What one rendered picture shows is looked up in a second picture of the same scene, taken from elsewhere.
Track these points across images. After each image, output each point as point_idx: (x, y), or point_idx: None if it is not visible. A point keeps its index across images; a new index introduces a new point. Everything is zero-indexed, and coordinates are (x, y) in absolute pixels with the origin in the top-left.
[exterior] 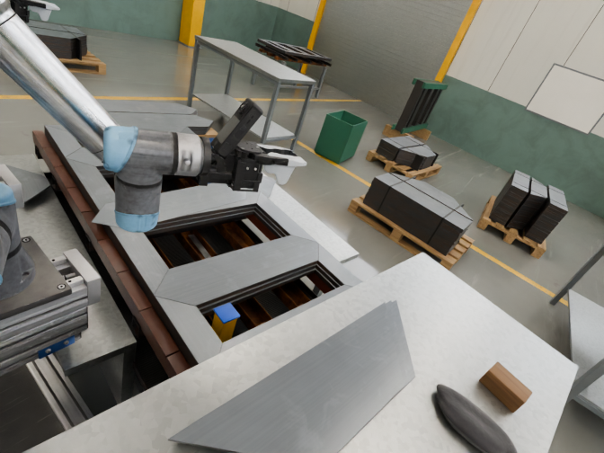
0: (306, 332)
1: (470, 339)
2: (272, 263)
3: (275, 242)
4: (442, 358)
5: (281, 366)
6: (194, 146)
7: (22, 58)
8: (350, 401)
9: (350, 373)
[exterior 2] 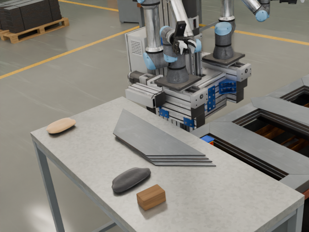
0: (174, 133)
1: (193, 200)
2: (264, 153)
3: (293, 152)
4: (171, 180)
5: None
6: (169, 33)
7: (171, 8)
8: (136, 139)
9: (150, 139)
